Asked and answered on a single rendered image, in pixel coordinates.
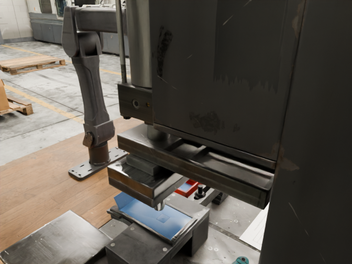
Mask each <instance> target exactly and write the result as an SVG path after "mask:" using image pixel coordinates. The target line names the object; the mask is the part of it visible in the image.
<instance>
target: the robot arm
mask: <svg viewBox="0 0 352 264"><path fill-rule="evenodd" d="M122 19H123V33H124V35H126V37H128V32H127V17H126V8H122ZM75 21H76V23H75ZM76 25H77V29H78V30H79V31H77V30H76ZM103 32H108V33H115V34H117V33H118V31H117V19H116V8H106V7H100V6H86V7H79V6H66V7H65V8H64V13H63V25H62V36H61V43H62V47H63V49H64V51H65V53H66V54H67V55H68V56H69V58H71V60H72V64H73V65H74V68H75V70H76V73H77V76H78V80H79V85H80V90H81V95H82V100H83V106H84V123H83V128H84V132H85V135H84V139H83V142H82V143H83V145H84V146H86V147H88V151H89V159H88V160H87V161H85V162H83V163H81V164H79V165H77V166H75V167H73V168H71V169H69V170H68V173H69V175H71V176H73V177H74V178H76V179H78V180H80V181H82V180H84V179H86V178H88V177H90V176H92V175H93V174H95V173H97V172H99V171H101V170H103V169H104V168H106V167H107V166H109V165H110V164H112V163H114V162H116V161H117V160H120V159H121V158H123V157H125V156H127V155H128V152H126V151H124V150H121V149H119V148H118V147H113V148H111V149H108V142H107V141H108V140H111V139H112V138H113V137H114V136H115V126H114V122H113V120H112V119H110V117H109V114H108V112H107V109H106V106H105V102H104V96H103V90H102V84H101V78H100V57H99V55H101V54H102V50H103V47H104V39H103Z"/></svg>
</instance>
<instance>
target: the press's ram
mask: <svg viewBox="0 0 352 264"><path fill-rule="evenodd" d="M117 143H118V148H119V149H121V150H124V151H126V152H128V153H130V154H129V155H127V156H125V157H123V158H121V159H120V160H118V161H116V162H114V163H112V164H110V165H109V166H107V173H108V181H109V185H111V186H113V187H115V188H117V189H119V190H120V191H122V192H124V193H126V194H128V195H130V196H131V197H133V198H135V199H137V200H139V201H141V202H143V203H144V204H146V205H148V206H150V207H152V208H154V209H155V210H156V211H162V210H163V209H164V207H165V198H167V197H168V196H169V195H170V194H172V193H173V192H174V191H175V190H176V189H178V188H179V187H180V186H181V185H183V184H184V183H185V182H186V181H188V180H189V179H191V180H194V181H196V182H198V183H201V184H203V185H205V186H208V187H210V188H213V189H215V190H218V191H220V192H222V193H225V194H227V195H229V196H232V197H234V198H236V199H238V200H241V201H243V202H245V203H248V204H250V205H252V206H255V207H257V208H259V209H262V210H264V209H265V208H266V206H267V205H268V204H269V201H270V195H271V190H272V184H273V178H274V172H275V169H272V168H268V167H265V166H262V165H260V164H257V163H254V162H251V161H248V160H245V159H242V158H239V157H236V156H233V155H230V154H227V153H224V152H221V151H218V150H215V149H212V148H209V147H206V146H203V145H200V144H197V143H195V142H192V141H189V140H186V139H183V138H180V137H177V136H174V135H171V134H167V133H164V132H162V131H158V130H156V129H154V127H153V124H151V123H148V122H144V123H142V124H140V125H137V126H135V127H133V128H131V129H129V130H126V131H124V132H122V133H119V134H117Z"/></svg>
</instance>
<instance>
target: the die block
mask: <svg viewBox="0 0 352 264"><path fill-rule="evenodd" d="M208 223H209V214H208V215H207V216H206V217H205V218H204V219H203V220H202V221H201V222H200V223H199V224H198V225H197V226H196V228H195V229H193V230H192V231H191V232H190V233H189V235H188V236H187V237H186V238H185V239H184V240H183V241H182V242H181V243H180V244H179V245H178V247H177V248H176V249H175V250H174V251H173V252H172V253H171V254H170V255H169V256H168V257H167V258H166V259H165V260H164V261H163V262H162V263H161V264H170V259H172V257H173V256H174V255H175V254H176V253H177V252H178V251H179V250H181V251H182V252H184V253H185V254H187V255H189V256H190V257H192V256H193V255H194V254H195V253H196V252H197V250H198V249H199V248H200V247H201V246H202V245H203V244H204V242H205V241H206V240H207V239H208ZM106 255H107V262H108V264H124V263H123V262H121V261H120V260H119V259H117V258H116V257H115V256H113V255H112V254H111V253H109V252H108V251H107V250H106Z"/></svg>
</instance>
